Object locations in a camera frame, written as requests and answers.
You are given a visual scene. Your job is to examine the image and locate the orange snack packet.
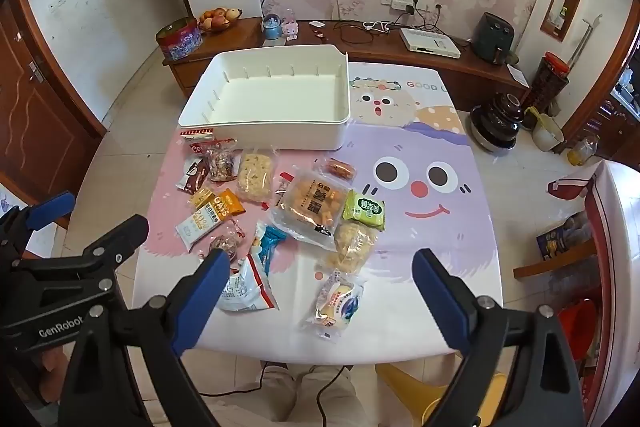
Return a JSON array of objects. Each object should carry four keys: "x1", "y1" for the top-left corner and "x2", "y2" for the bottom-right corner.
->
[{"x1": 207, "y1": 189, "x2": 247, "y2": 223}]

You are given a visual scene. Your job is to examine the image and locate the blue box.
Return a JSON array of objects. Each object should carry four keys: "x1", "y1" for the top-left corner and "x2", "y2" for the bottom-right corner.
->
[{"x1": 536, "y1": 227, "x2": 576, "y2": 260}]

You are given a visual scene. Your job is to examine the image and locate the wooden door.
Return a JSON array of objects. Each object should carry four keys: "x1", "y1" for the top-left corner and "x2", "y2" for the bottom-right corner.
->
[{"x1": 0, "y1": 0, "x2": 108, "y2": 228}]

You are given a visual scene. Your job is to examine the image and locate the yellow jar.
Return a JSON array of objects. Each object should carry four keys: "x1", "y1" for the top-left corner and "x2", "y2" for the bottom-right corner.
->
[{"x1": 567, "y1": 134, "x2": 600, "y2": 166}]

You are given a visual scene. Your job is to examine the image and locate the white red cloth cover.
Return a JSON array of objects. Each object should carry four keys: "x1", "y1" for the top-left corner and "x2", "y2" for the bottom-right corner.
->
[{"x1": 547, "y1": 159, "x2": 640, "y2": 427}]

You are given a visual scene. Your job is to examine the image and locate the dark basket with red lid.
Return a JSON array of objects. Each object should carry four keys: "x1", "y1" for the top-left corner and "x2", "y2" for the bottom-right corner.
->
[{"x1": 525, "y1": 52, "x2": 571, "y2": 118}]

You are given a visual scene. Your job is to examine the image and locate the fruit bowl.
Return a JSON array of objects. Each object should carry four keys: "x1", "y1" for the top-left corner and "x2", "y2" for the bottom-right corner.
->
[{"x1": 198, "y1": 7, "x2": 244, "y2": 35}]

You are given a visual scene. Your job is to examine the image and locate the blue white bread packet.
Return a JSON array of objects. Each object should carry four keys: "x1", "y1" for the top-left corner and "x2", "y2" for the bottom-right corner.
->
[{"x1": 300, "y1": 272, "x2": 366, "y2": 340}]

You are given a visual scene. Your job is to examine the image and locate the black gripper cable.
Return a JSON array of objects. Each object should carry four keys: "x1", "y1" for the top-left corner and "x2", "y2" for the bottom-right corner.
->
[{"x1": 197, "y1": 364, "x2": 353, "y2": 427}]

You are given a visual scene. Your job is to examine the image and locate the tangled black cable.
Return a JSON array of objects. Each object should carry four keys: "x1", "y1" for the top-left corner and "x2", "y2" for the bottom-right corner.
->
[{"x1": 332, "y1": 19, "x2": 401, "y2": 45}]

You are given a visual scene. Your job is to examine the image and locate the wooden cabinet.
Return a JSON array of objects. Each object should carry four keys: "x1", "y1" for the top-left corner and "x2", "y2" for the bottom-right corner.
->
[{"x1": 162, "y1": 17, "x2": 531, "y2": 100}]

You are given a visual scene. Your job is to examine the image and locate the white set-top box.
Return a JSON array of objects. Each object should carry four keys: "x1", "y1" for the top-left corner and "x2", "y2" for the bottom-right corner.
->
[{"x1": 398, "y1": 27, "x2": 462, "y2": 59}]

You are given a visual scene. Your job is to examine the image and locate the pink toy figure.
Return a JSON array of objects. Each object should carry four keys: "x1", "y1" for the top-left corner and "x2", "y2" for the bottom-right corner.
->
[{"x1": 281, "y1": 9, "x2": 301, "y2": 40}]

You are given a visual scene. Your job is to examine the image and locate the person's beige pants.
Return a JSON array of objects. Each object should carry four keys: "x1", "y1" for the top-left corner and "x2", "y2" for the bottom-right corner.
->
[{"x1": 135, "y1": 364, "x2": 381, "y2": 427}]

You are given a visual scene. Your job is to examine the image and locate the large fried snack packet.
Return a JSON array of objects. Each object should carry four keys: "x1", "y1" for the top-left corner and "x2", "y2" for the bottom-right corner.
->
[{"x1": 270, "y1": 169, "x2": 353, "y2": 253}]

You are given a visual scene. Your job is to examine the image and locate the cream plastic pitcher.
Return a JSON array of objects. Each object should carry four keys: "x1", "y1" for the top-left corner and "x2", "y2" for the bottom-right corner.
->
[{"x1": 524, "y1": 107, "x2": 566, "y2": 152}]

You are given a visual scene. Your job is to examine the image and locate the red plastic chair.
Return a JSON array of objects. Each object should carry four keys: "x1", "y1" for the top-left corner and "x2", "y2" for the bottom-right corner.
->
[{"x1": 557, "y1": 299, "x2": 598, "y2": 358}]

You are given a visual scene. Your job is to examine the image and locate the white blue snack packet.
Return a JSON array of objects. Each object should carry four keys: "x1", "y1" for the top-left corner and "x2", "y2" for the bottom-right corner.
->
[{"x1": 175, "y1": 207, "x2": 221, "y2": 253}]

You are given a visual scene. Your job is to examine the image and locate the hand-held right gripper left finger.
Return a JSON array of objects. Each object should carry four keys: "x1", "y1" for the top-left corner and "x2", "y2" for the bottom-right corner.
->
[{"x1": 60, "y1": 249, "x2": 231, "y2": 427}]

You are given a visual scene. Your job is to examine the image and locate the small red snack packet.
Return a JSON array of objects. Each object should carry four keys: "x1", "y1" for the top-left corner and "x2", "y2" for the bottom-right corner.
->
[{"x1": 274, "y1": 172, "x2": 296, "y2": 202}]

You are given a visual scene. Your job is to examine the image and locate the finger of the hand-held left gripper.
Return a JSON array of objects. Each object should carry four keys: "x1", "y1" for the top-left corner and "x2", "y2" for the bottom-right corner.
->
[
  {"x1": 0, "y1": 192, "x2": 76, "y2": 258},
  {"x1": 15, "y1": 214, "x2": 150, "y2": 288}
]

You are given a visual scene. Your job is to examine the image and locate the white paper sheet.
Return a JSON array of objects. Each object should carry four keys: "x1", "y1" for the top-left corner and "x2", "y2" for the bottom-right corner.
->
[{"x1": 506, "y1": 64, "x2": 530, "y2": 88}]

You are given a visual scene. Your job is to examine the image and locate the green snack packet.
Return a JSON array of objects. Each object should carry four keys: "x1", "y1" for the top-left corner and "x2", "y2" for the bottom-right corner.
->
[{"x1": 342, "y1": 189, "x2": 387, "y2": 230}]

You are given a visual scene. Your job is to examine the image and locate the clear rice crisp packet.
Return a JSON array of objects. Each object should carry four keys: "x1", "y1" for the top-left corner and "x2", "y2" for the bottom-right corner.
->
[
  {"x1": 234, "y1": 148, "x2": 280, "y2": 205},
  {"x1": 325, "y1": 222, "x2": 380, "y2": 275}
]

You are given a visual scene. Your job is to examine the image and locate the yellow plastic stool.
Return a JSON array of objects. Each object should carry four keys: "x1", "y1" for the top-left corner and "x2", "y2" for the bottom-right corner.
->
[{"x1": 375, "y1": 362, "x2": 506, "y2": 427}]

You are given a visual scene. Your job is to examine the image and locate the clear nut date packet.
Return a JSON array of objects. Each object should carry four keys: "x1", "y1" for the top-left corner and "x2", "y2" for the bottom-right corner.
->
[
  {"x1": 207, "y1": 222, "x2": 246, "y2": 265},
  {"x1": 207, "y1": 144, "x2": 241, "y2": 184}
]

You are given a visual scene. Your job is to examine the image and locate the white red snack bag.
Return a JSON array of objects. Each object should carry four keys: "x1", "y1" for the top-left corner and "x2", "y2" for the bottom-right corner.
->
[{"x1": 215, "y1": 254, "x2": 280, "y2": 314}]

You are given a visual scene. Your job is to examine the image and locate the red round tin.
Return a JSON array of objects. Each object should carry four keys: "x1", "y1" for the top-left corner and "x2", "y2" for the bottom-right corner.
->
[{"x1": 155, "y1": 18, "x2": 204, "y2": 62}]

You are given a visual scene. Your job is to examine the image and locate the white plastic storage bin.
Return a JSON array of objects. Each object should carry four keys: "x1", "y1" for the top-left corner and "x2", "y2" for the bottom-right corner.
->
[{"x1": 178, "y1": 45, "x2": 349, "y2": 152}]

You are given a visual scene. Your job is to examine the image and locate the brown chocolate snack packet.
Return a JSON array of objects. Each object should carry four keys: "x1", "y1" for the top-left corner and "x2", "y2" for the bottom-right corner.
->
[{"x1": 175, "y1": 157, "x2": 211, "y2": 195}]

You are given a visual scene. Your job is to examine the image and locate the clear red dried snack packet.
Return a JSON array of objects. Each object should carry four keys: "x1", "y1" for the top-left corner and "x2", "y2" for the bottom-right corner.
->
[{"x1": 314, "y1": 157, "x2": 358, "y2": 184}]

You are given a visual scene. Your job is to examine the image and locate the small yellow candy packet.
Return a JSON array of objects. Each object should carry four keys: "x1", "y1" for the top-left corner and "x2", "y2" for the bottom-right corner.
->
[{"x1": 190, "y1": 187, "x2": 217, "y2": 210}]

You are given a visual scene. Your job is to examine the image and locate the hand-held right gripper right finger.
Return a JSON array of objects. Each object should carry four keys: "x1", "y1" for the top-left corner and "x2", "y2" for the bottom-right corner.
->
[{"x1": 412, "y1": 248, "x2": 588, "y2": 427}]

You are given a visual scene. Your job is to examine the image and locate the dark air fryer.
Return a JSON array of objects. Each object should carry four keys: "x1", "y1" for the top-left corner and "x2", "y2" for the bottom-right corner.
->
[{"x1": 472, "y1": 12, "x2": 516, "y2": 66}]

